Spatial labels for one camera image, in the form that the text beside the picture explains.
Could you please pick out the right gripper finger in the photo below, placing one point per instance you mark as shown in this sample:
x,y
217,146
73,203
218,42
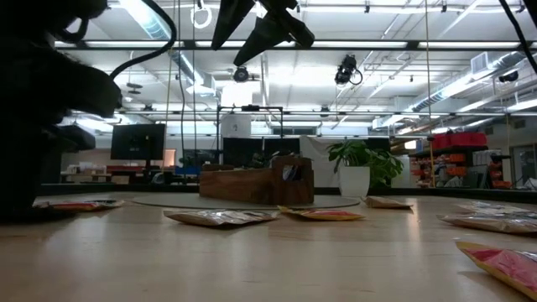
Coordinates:
x,y
233,17
272,33

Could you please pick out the black table frame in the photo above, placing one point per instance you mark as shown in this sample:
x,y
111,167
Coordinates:
x,y
461,194

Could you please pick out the shelf with red bins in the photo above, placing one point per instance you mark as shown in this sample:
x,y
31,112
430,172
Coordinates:
x,y
459,139

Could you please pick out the silver ceiling air duct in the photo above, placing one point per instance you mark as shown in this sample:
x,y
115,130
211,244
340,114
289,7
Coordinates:
x,y
138,17

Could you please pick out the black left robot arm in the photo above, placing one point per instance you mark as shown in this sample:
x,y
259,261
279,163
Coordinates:
x,y
42,12

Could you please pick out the black monitor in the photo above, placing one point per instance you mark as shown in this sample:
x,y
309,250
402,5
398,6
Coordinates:
x,y
138,142

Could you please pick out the white board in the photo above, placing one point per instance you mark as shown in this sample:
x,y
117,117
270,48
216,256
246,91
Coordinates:
x,y
314,163

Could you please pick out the round grey mat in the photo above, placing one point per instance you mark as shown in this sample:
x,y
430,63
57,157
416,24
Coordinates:
x,y
176,201

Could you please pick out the silver beige tea packet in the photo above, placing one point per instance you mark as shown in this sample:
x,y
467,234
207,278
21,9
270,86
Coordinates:
x,y
218,218
491,207
495,223
386,203

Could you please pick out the orange tea packet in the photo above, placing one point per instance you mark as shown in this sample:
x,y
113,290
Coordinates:
x,y
327,215
84,206
507,266

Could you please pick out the black partition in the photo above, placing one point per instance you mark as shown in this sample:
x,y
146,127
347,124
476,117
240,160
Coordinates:
x,y
239,151

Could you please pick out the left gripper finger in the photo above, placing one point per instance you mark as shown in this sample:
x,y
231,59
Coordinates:
x,y
25,176

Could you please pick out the black overhead light bar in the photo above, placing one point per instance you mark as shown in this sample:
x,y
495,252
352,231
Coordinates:
x,y
413,44

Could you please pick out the green plant in white pot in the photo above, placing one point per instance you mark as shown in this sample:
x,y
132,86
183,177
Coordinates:
x,y
354,180

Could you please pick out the round black ceiling light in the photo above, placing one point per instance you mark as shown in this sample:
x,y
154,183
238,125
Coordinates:
x,y
241,74

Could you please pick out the black ceiling camera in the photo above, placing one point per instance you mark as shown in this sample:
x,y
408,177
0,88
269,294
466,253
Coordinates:
x,y
346,69
508,76

